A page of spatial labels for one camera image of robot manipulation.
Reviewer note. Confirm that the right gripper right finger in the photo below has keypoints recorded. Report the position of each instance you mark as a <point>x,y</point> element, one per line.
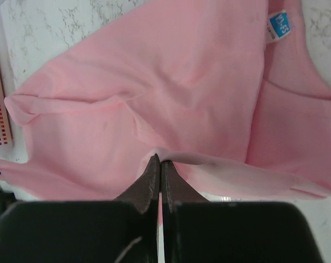
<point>174,190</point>

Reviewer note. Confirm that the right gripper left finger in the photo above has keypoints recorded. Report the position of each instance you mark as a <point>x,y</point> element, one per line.
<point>143,199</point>

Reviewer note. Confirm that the pink t shirt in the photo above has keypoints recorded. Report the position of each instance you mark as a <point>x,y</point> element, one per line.
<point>224,89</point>

